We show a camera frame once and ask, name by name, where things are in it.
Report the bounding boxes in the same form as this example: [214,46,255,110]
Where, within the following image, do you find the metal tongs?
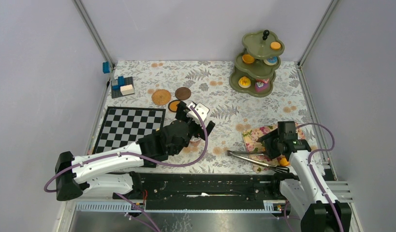
[226,150,290,174]

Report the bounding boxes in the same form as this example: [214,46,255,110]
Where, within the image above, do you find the yellow frosted donut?
[238,76,251,88]

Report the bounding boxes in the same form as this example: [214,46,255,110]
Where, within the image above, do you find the purple candy packet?
[255,82,269,93]

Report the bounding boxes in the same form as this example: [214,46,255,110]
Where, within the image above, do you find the pink strawberry cake slice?
[256,79,270,85]

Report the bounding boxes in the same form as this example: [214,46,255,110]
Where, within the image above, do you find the blue frosted donut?
[263,57,279,66]

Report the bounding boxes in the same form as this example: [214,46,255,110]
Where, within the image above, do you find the round orange biscuit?
[270,42,282,50]

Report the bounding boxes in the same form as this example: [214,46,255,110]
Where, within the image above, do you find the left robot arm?
[44,101,215,202]

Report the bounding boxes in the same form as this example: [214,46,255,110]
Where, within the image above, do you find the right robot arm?
[258,121,352,232]

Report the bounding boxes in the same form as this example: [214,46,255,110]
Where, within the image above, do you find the black orange face coaster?
[168,100,181,113]

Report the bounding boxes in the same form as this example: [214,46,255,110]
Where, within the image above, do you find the small orange cookie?
[279,157,290,167]

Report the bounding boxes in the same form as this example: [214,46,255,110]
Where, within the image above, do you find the dark brown round coaster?
[175,87,191,101]

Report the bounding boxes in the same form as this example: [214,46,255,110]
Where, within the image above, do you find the floral snack tray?
[242,124,310,173]

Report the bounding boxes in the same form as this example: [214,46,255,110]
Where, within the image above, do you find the floral tablecloth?
[103,61,317,174]

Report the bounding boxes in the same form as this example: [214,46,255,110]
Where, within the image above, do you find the black white chessboard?
[92,106,166,154]

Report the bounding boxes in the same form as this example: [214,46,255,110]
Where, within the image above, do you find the toy block set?
[111,76,135,99]

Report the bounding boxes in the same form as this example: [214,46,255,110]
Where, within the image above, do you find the green three-tier serving stand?
[229,29,285,98]

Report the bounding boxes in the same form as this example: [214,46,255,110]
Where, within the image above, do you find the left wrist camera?
[187,101,210,124]

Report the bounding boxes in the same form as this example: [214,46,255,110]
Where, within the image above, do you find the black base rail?
[125,173,299,210]

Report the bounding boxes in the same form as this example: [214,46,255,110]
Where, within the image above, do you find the blue clip on frame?
[103,61,111,74]

